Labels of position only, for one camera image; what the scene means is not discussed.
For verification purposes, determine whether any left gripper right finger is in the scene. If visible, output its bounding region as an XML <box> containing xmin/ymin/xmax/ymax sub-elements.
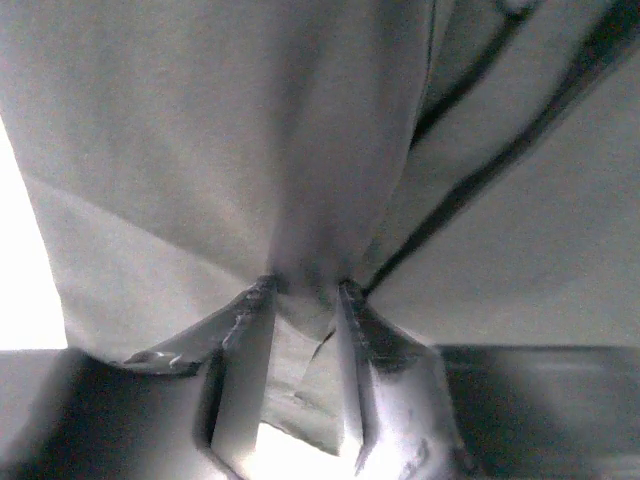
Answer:
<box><xmin>335</xmin><ymin>281</ymin><xmax>480</xmax><ymax>479</ymax></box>

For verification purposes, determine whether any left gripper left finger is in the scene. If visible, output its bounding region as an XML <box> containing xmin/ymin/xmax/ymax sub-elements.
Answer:
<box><xmin>125</xmin><ymin>275</ymin><xmax>277</xmax><ymax>478</ymax></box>

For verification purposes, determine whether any black long sleeve shirt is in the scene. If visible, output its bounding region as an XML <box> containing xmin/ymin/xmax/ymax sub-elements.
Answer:
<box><xmin>1</xmin><ymin>1</ymin><xmax>639</xmax><ymax>453</ymax></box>

